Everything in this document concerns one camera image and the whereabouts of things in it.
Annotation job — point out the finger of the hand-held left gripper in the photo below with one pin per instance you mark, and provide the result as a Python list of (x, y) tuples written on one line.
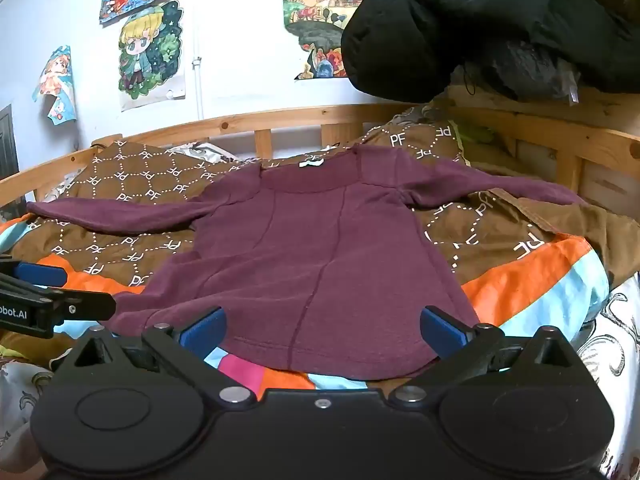
[(41, 274)]

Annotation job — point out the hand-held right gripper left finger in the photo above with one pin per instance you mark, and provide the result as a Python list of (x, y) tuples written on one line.
[(205, 332)]

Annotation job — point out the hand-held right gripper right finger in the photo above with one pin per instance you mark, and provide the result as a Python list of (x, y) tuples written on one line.
[(441, 330)]

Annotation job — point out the maroon long-sleeve shirt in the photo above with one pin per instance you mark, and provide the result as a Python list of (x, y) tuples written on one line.
[(310, 260)]

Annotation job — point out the brown patterned blanket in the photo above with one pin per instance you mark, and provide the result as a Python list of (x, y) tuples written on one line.
[(500, 240)]

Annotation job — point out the dark door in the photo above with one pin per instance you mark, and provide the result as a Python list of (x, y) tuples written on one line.
[(7, 150)]

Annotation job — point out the small curled cartoon poster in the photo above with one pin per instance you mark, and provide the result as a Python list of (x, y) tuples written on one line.
[(57, 85)]

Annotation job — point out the yellow-green cloth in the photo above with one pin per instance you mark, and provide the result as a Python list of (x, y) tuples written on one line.
[(472, 135)]

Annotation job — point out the blond cartoon figure poster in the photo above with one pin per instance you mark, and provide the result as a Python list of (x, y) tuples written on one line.
[(150, 55)]

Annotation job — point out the grey cloth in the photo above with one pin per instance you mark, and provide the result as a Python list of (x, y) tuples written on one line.
[(530, 72)]

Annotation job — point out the black puffer jacket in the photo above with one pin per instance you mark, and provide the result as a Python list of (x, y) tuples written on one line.
[(440, 25)]

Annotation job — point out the colourful landscape poster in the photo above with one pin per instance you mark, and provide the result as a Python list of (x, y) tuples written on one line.
[(317, 25)]

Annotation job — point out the wooden bed frame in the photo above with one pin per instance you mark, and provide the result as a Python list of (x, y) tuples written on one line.
[(560, 140)]

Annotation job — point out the white wall conduit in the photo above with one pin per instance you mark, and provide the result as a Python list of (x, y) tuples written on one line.
[(198, 60)]

